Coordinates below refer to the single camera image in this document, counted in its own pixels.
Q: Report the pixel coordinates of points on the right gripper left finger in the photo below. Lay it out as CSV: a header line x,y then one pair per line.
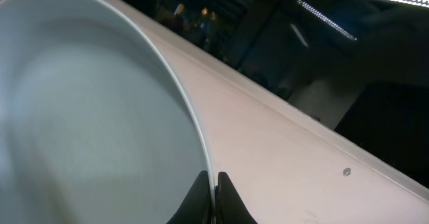
x,y
196,208

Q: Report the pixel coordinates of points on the light blue plate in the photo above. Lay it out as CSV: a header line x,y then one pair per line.
x,y
95,125

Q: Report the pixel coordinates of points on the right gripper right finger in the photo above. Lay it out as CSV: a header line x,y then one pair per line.
x,y
230,209

